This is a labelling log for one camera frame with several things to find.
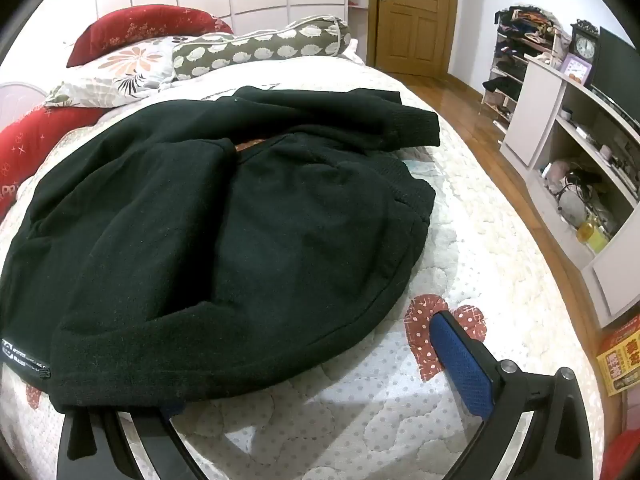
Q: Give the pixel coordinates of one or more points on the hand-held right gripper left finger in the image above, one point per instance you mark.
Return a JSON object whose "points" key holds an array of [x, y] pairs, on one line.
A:
{"points": [[150, 437]]}

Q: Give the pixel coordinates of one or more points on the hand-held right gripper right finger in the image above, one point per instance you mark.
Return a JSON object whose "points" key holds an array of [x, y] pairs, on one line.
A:
{"points": [[462, 367]]}

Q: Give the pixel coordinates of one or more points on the black pants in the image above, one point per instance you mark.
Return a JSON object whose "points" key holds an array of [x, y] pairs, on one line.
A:
{"points": [[225, 235]]}

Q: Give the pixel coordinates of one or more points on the white quilt with heart patches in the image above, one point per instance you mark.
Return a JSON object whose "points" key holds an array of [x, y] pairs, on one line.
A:
{"points": [[480, 240]]}

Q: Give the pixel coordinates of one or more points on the yellow and red box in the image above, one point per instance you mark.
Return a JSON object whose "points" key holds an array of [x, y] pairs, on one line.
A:
{"points": [[620, 360]]}

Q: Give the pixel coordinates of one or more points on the red cloth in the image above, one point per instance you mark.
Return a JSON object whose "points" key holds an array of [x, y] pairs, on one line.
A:
{"points": [[622, 457]]}

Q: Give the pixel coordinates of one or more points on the yellow bottle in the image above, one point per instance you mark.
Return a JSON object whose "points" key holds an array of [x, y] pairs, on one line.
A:
{"points": [[592, 235]]}

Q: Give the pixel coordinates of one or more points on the white round appliance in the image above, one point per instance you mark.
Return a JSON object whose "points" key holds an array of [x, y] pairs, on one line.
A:
{"points": [[571, 207]]}

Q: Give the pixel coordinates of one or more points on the white shelf cabinet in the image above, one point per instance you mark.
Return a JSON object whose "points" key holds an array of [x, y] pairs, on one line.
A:
{"points": [[537, 105]]}

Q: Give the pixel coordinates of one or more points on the shoe rack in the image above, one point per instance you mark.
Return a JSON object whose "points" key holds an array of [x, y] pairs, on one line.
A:
{"points": [[510, 60]]}

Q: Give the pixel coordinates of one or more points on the red pillow with star print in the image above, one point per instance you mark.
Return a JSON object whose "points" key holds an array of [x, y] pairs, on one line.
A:
{"points": [[30, 147]]}

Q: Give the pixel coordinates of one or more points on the purple clock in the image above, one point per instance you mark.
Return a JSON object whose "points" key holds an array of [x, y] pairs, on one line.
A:
{"points": [[578, 70]]}

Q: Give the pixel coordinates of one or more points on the black television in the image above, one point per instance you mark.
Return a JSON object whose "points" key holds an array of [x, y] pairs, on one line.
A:
{"points": [[617, 70]]}

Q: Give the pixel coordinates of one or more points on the black mantel clock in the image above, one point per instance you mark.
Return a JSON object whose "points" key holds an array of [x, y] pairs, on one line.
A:
{"points": [[584, 47]]}

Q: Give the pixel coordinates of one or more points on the wooden door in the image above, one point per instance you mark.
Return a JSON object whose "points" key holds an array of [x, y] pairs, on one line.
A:
{"points": [[415, 25]]}

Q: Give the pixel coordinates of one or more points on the pale round object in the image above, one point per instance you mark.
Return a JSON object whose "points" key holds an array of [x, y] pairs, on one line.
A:
{"points": [[20, 94]]}

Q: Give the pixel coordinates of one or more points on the white floral pillow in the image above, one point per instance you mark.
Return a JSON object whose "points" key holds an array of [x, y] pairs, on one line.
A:
{"points": [[112, 70]]}

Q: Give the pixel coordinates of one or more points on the green bolster with white print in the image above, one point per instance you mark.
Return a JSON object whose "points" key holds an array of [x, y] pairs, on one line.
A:
{"points": [[260, 47]]}

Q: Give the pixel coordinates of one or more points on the red pillow with floral print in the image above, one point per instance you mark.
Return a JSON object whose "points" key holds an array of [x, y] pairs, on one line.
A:
{"points": [[130, 25]]}

